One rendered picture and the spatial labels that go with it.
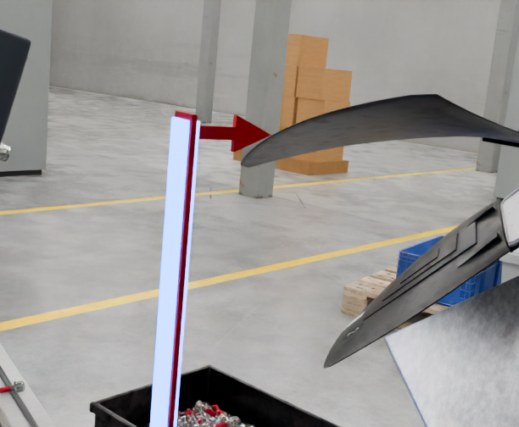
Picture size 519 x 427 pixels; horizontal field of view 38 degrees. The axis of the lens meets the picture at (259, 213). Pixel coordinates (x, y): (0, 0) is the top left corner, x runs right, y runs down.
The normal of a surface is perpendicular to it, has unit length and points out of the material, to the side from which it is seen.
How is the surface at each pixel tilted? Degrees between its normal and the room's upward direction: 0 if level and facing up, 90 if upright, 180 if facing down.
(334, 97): 90
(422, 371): 55
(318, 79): 90
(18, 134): 90
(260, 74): 90
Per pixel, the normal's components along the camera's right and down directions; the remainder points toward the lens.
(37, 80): 0.75, 0.20
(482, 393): -0.27, -0.44
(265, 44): -0.66, 0.09
